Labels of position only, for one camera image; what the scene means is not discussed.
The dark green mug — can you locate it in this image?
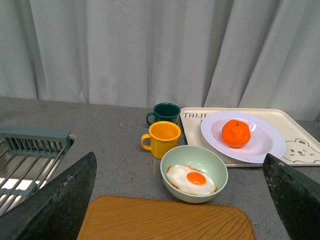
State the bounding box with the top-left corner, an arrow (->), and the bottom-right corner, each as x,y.
146,102 -> 181,126

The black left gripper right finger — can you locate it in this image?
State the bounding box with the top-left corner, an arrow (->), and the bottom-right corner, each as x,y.
262,153 -> 320,240

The light green bowl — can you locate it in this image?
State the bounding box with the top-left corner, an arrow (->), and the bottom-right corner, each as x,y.
160,145 -> 229,204

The toy fried egg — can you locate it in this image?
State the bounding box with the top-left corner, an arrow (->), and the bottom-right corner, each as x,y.
166,164 -> 218,196

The grey dish drying rack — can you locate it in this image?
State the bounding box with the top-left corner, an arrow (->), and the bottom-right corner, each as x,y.
0,125 -> 76,215

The yellow mug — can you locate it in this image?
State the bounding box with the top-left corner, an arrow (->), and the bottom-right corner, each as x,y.
140,121 -> 181,159

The white round plate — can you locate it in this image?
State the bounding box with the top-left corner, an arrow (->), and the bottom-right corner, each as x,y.
200,110 -> 287,164

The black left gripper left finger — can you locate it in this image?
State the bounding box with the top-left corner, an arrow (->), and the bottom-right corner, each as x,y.
0,152 -> 97,240

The wooden cutting board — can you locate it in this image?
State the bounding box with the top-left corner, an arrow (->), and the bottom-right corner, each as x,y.
77,195 -> 256,240

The orange mandarin fruit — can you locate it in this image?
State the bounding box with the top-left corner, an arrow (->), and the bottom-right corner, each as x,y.
221,119 -> 251,148

